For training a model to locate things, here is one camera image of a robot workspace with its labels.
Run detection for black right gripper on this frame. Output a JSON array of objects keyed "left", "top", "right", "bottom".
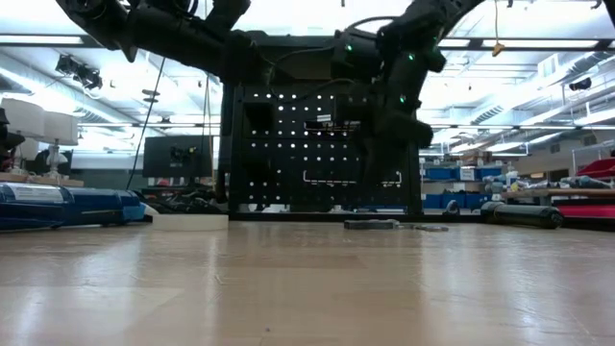
[{"left": 360, "top": 112, "right": 417, "bottom": 191}]

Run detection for black pegboard cabinet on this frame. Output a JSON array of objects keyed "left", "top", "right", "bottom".
[{"left": 218, "top": 34, "right": 424, "bottom": 222}]

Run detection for white tape roll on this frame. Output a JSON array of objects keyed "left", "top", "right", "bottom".
[{"left": 152, "top": 213, "right": 231, "bottom": 233}]

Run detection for black rig frame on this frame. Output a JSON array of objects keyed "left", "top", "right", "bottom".
[{"left": 143, "top": 210, "right": 615, "bottom": 232}]

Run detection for white table lamp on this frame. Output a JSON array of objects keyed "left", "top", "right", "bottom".
[{"left": 42, "top": 111, "right": 80, "bottom": 180}]

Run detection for red tray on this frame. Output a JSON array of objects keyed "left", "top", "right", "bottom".
[{"left": 576, "top": 158, "right": 615, "bottom": 180}]

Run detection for large white lampshade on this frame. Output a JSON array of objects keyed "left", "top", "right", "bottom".
[{"left": 0, "top": 98, "right": 47, "bottom": 140}]

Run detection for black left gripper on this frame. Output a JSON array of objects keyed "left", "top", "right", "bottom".
[{"left": 220, "top": 31, "right": 290, "bottom": 91}]

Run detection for black hanging cable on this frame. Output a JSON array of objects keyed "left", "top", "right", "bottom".
[{"left": 125, "top": 56, "right": 167, "bottom": 191}]

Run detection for black background monitor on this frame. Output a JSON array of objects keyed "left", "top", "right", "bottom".
[{"left": 142, "top": 135, "right": 214, "bottom": 179}]

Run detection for blue caulking gun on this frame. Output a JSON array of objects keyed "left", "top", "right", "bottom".
[{"left": 0, "top": 182, "right": 156, "bottom": 231}]

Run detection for small red bin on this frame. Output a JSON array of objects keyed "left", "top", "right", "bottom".
[{"left": 556, "top": 204, "right": 615, "bottom": 221}]

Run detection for black cylindrical tube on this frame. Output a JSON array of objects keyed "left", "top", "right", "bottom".
[{"left": 480, "top": 200, "right": 565, "bottom": 230}]

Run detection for yellow hanging cord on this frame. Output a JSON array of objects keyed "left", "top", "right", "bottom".
[{"left": 492, "top": 0, "right": 506, "bottom": 58}]

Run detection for black ceiling camera cluster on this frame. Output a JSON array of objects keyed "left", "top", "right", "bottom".
[{"left": 55, "top": 54, "right": 104, "bottom": 91}]

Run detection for blue storage bin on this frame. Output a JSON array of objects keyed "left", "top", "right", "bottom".
[
  {"left": 475, "top": 166, "right": 504, "bottom": 181},
  {"left": 425, "top": 166, "right": 455, "bottom": 182},
  {"left": 422, "top": 192, "right": 482, "bottom": 210}
]

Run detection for wooden background table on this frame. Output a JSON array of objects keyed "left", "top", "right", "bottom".
[{"left": 502, "top": 187, "right": 615, "bottom": 207}]

